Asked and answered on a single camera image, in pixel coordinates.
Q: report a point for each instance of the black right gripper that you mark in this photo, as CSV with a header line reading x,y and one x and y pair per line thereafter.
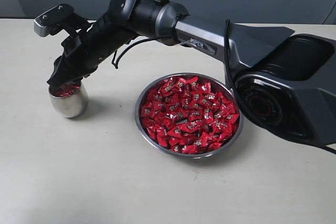
x,y
82,54

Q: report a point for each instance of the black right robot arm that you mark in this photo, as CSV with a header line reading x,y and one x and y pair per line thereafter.
x,y
283,81

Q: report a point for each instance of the shiny steel cup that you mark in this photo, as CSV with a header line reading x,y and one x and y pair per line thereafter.
x,y
72,106

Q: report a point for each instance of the pile of red wrapped candies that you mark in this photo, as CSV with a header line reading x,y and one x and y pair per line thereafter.
x,y
189,113

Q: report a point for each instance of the round steel plate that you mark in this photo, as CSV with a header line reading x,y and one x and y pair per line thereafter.
x,y
141,129

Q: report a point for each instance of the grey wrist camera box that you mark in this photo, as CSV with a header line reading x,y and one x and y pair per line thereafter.
x,y
58,18

